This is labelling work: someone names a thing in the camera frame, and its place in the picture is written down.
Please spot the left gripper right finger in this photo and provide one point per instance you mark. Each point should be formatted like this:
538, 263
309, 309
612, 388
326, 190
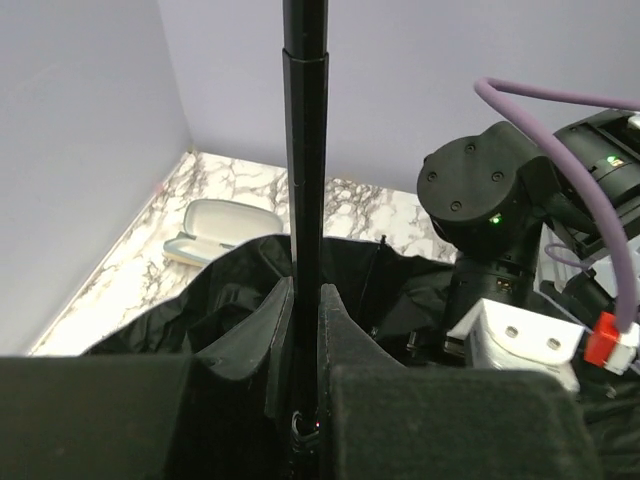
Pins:
382, 420

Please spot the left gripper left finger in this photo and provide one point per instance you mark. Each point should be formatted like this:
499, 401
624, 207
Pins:
207, 416

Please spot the lilac umbrella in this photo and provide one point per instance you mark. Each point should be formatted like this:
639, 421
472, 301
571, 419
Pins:
399, 302

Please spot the beige umbrella case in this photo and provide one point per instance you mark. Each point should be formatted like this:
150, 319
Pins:
213, 227

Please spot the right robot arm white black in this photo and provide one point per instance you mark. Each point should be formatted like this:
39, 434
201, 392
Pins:
491, 195

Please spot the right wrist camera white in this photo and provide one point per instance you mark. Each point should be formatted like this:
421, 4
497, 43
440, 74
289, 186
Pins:
494, 335

